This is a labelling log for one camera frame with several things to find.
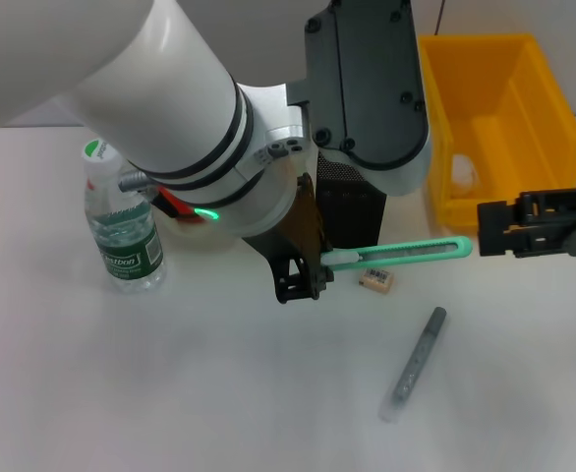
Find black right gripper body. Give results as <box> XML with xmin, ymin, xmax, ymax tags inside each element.
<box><xmin>513</xmin><ymin>180</ymin><xmax>576</xmax><ymax>261</ymax></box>

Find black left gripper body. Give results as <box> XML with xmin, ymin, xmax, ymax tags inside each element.
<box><xmin>241</xmin><ymin>171</ymin><xmax>334</xmax><ymax>276</ymax></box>

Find white paper ball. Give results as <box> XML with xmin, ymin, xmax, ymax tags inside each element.
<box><xmin>449</xmin><ymin>153</ymin><xmax>481</xmax><ymax>199</ymax></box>

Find mint green utility knife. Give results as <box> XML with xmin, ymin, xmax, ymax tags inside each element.
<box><xmin>319</xmin><ymin>235</ymin><xmax>474</xmax><ymax>271</ymax></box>

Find clear green label water bottle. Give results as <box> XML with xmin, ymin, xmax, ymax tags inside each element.
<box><xmin>81</xmin><ymin>139</ymin><xmax>167</xmax><ymax>295</ymax></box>

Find black mesh pen holder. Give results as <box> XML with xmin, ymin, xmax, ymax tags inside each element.
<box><xmin>315</xmin><ymin>149</ymin><xmax>387</xmax><ymax>250</ymax></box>

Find beige eraser with barcode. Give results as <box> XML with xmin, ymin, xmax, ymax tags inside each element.
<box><xmin>358</xmin><ymin>267</ymin><xmax>396</xmax><ymax>295</ymax></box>

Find grey marker pen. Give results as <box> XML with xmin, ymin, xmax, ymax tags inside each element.
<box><xmin>378</xmin><ymin>306</ymin><xmax>449</xmax><ymax>427</ymax></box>

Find yellow plastic storage bin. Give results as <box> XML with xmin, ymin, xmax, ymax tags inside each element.
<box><xmin>417</xmin><ymin>32</ymin><xmax>576</xmax><ymax>235</ymax></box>

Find pale green glass bowl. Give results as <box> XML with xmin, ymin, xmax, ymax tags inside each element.
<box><xmin>162</xmin><ymin>215</ymin><xmax>243</xmax><ymax>252</ymax></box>

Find silver plug gripper cable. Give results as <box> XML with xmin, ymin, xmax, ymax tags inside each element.
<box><xmin>118</xmin><ymin>168</ymin><xmax>184</xmax><ymax>218</ymax></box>

